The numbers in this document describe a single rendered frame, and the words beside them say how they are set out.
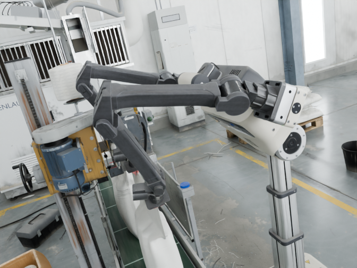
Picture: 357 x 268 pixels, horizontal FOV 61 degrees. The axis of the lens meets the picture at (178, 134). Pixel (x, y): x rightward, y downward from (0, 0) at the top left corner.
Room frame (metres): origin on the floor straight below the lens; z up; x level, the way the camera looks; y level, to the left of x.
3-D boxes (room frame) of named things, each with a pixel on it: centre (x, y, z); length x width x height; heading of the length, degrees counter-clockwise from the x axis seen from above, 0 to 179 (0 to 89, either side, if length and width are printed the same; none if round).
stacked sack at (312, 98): (4.33, -1.82, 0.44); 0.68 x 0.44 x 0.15; 108
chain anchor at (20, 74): (1.59, 0.72, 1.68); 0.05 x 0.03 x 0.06; 108
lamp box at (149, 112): (1.76, 0.16, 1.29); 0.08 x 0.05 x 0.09; 18
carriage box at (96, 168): (1.69, 0.65, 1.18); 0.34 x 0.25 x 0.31; 108
